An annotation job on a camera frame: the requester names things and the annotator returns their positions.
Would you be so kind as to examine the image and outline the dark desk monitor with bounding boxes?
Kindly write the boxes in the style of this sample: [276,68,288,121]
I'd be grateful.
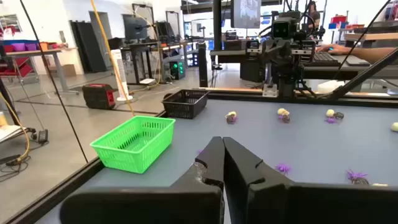
[122,14,149,41]

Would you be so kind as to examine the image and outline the white metal bracket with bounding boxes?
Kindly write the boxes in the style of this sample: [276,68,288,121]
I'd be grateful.
[262,83,278,98]

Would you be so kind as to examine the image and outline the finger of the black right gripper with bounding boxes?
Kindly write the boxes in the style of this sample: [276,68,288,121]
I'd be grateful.
[284,61,300,83]
[269,61,285,83]

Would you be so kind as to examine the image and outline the green lit computer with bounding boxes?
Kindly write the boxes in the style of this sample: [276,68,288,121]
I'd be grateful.
[169,60,187,80]

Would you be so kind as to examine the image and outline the cardboard box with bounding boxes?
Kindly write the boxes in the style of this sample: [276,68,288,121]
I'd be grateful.
[51,64,77,78]

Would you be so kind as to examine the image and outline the black monitor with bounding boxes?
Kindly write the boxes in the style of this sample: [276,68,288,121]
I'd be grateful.
[230,0,262,29]

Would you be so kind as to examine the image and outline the red black toolbox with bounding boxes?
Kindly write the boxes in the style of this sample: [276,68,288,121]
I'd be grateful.
[81,83,117,110]

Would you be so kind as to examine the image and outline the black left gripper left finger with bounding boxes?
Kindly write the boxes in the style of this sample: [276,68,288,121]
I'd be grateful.
[59,136,225,224]

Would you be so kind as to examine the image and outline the yellow hanging cable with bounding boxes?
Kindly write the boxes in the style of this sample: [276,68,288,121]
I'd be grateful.
[90,0,136,118]

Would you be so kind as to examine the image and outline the grey work table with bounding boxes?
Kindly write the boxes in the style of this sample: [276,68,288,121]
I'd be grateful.
[4,47,80,96]

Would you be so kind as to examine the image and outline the white tower fan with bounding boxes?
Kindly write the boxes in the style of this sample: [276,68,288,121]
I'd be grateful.
[110,49,134,102]

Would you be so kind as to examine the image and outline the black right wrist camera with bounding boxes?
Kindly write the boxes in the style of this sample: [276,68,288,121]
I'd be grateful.
[272,17,300,40]

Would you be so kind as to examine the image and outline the yellow floor cable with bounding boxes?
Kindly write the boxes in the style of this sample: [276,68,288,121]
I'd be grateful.
[0,91,31,164]

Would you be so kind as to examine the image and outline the backlit keyboard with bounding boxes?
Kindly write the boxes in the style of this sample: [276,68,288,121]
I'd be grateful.
[310,51,341,67]

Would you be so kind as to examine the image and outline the black wall panels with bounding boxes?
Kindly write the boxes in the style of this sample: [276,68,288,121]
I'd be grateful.
[70,20,108,73]

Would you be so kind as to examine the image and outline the black desk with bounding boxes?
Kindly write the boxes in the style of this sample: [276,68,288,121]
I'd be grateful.
[119,40,187,86]

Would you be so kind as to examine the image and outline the person's forearm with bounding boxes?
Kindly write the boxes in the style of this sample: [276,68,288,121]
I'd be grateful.
[349,46,398,65]

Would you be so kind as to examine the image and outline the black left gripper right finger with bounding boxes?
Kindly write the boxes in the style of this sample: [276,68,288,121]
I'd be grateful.
[223,136,398,224]

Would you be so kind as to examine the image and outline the person's hand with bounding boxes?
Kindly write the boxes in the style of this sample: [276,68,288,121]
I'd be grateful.
[315,43,352,56]

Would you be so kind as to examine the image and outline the black power adapter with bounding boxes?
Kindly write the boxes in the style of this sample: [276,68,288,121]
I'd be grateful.
[37,129,49,144]

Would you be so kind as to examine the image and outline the grey desk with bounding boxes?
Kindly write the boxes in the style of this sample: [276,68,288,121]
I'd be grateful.
[210,49,398,80]

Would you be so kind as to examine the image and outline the black plastic basket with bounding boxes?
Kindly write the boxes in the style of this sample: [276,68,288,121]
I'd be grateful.
[161,89,211,119]

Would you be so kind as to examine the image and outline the tall black tower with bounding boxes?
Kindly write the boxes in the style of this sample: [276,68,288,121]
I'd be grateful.
[198,42,208,88]

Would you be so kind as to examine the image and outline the green plastic basket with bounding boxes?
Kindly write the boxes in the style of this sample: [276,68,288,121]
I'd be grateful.
[89,115,177,174]

